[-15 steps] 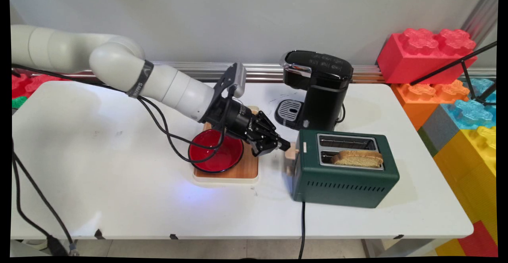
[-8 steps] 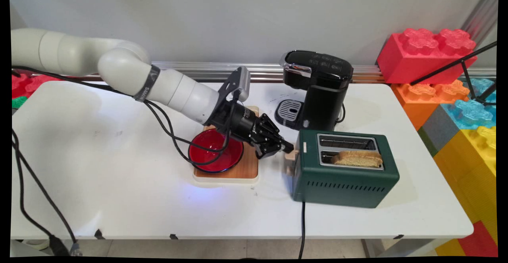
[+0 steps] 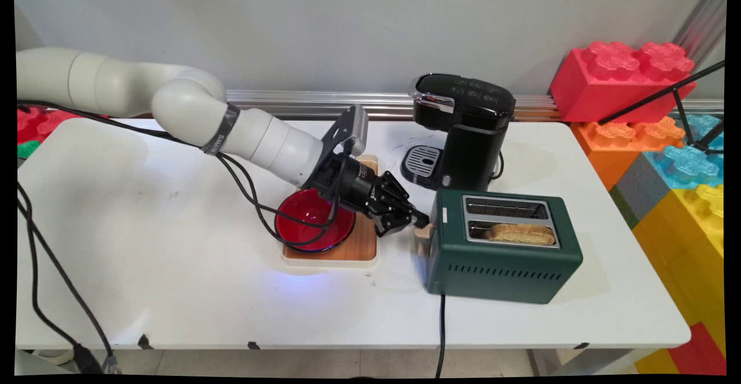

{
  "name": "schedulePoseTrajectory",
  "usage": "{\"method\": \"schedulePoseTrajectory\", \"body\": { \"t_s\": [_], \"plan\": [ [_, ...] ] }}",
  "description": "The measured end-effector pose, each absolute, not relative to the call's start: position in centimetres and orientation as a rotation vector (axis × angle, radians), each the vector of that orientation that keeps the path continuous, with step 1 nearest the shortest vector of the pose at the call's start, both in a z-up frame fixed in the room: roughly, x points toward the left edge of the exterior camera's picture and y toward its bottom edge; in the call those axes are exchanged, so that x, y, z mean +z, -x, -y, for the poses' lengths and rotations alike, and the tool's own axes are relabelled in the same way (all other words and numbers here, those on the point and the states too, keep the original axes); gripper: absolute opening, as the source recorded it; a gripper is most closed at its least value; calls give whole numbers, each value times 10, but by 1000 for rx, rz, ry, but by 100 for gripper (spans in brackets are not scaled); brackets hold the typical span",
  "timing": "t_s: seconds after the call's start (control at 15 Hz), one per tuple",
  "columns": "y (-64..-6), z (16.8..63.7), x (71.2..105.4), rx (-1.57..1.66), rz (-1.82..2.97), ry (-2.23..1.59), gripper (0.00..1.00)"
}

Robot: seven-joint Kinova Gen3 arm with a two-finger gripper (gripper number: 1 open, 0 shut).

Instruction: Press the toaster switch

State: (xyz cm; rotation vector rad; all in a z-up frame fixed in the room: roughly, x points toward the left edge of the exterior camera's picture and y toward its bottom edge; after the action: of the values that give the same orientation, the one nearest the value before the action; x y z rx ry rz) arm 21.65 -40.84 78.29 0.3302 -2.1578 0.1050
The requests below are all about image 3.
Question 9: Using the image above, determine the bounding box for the big blue toy block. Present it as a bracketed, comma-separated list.
[643, 114, 725, 191]

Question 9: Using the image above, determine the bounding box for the grey arm strap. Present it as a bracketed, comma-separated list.
[200, 103, 241, 156]

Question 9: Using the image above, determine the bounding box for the toast bread slice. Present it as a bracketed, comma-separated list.
[483, 223, 557, 246]

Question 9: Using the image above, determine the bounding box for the red enamel bowl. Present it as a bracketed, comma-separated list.
[274, 187, 357, 254]

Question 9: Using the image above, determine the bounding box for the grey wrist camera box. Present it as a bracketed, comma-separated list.
[344, 104, 370, 156]

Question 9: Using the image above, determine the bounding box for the big red toy block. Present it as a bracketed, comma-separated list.
[549, 41, 696, 125]

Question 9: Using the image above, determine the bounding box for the big orange toy block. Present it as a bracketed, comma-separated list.
[570, 118, 687, 191]

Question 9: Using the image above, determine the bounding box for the green two-slot toaster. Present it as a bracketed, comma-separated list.
[426, 189, 584, 305]

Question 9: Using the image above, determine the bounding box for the black tripod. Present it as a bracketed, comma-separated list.
[597, 60, 726, 156]

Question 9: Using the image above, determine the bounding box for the aluminium upright profile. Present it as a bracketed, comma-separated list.
[672, 0, 728, 67]

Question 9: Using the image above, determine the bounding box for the black toaster power cord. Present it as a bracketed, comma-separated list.
[435, 294, 447, 379]

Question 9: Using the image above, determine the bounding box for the aluminium rail profile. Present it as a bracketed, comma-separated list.
[225, 89, 725, 123]

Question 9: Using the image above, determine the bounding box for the wooden serving tray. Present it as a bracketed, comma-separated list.
[282, 155, 380, 267]

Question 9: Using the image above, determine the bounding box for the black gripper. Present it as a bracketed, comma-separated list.
[311, 155, 431, 239]

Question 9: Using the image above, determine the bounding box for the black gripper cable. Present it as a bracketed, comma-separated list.
[16, 101, 349, 249]

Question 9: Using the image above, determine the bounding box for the black coffee machine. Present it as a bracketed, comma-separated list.
[401, 74, 516, 193]

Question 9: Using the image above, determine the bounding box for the black hanging cable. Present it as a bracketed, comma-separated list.
[16, 180, 121, 375]

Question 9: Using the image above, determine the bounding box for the big yellow toy block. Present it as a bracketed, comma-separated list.
[631, 184, 726, 357]

